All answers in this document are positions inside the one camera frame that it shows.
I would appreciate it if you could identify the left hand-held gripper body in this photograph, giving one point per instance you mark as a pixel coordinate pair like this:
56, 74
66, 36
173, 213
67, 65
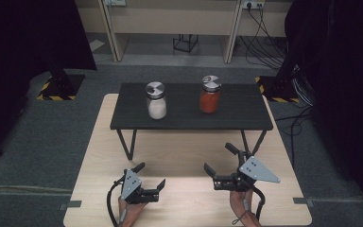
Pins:
130, 184

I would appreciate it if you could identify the beige desk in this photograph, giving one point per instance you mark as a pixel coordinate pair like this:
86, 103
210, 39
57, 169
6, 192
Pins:
170, 19

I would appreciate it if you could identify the person's right hand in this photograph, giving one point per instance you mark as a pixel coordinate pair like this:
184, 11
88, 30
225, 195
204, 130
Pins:
241, 203

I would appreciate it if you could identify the black stand base striped tape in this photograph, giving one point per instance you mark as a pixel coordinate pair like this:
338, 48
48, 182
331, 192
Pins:
61, 86
277, 90

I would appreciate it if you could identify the black curtain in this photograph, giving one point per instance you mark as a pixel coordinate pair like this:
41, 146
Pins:
343, 63
28, 47

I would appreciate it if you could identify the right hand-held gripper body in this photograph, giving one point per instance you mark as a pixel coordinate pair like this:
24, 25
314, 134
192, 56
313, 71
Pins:
255, 170

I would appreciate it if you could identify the white paper sheet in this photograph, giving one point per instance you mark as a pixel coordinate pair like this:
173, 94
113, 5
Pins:
96, 44

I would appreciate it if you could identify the glass jar with red powder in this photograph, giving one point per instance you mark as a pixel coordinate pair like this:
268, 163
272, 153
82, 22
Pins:
210, 101

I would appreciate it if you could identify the black raised rack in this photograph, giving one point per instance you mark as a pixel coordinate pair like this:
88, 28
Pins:
186, 121

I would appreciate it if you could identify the white wall socket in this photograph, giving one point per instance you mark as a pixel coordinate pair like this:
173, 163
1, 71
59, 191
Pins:
253, 3
115, 2

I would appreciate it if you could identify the grey floor tape strip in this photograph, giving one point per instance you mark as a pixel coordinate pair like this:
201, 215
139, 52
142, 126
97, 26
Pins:
302, 201
72, 204

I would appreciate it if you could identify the glass jar with white powder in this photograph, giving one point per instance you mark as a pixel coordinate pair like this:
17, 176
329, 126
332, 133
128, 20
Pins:
156, 107

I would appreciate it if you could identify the person's left hand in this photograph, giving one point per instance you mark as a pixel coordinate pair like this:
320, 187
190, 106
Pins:
131, 213

